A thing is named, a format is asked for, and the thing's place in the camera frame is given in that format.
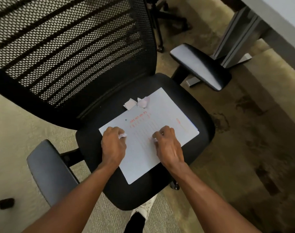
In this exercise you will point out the person's right hand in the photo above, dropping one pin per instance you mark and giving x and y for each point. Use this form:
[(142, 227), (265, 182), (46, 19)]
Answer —
[(168, 150)]

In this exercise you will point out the person's left hand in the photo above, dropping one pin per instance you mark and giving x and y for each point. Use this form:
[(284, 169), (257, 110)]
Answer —
[(112, 149)]

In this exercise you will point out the person's right thumb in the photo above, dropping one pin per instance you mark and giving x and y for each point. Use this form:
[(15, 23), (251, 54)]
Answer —
[(156, 144)]

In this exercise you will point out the person's left thumb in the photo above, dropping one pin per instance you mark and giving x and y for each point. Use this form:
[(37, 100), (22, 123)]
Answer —
[(123, 143)]

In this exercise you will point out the small white paper scrap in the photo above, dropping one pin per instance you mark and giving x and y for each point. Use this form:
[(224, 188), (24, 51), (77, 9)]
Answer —
[(154, 140), (122, 135)]

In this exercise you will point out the person's left forearm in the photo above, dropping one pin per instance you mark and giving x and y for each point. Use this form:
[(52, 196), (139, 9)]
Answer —
[(74, 203)]

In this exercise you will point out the person's right forearm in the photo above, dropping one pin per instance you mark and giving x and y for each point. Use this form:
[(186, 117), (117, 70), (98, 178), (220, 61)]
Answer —
[(210, 203)]

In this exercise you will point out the white lined paper sheet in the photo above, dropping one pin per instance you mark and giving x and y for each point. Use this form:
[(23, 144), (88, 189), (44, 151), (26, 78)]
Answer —
[(142, 157)]

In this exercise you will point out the folded white paper piece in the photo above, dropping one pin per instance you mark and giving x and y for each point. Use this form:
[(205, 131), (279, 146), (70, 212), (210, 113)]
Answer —
[(130, 104)]

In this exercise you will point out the crumpled white paper piece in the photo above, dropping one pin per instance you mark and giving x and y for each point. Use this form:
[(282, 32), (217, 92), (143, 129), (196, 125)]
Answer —
[(143, 102)]

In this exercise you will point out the person's white shoe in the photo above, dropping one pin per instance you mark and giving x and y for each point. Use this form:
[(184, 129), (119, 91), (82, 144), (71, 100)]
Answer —
[(145, 206)]

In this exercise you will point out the black padded chair armrest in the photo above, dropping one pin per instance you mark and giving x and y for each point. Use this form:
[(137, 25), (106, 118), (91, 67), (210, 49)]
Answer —
[(50, 172), (200, 65)]

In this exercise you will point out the person's black trouser leg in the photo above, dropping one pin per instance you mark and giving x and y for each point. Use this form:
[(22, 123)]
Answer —
[(134, 224)]

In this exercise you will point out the black mesh office chair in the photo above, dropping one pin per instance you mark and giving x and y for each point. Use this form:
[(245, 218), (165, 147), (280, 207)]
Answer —
[(65, 58)]

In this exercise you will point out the black swivel chair base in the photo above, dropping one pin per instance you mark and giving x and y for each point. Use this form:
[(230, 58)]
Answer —
[(162, 15)]

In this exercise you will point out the black chair base leg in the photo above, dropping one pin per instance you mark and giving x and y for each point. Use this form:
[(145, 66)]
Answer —
[(4, 203)]

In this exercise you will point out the white desk with grey legs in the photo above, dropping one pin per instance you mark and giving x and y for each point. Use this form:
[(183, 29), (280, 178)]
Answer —
[(278, 19)]

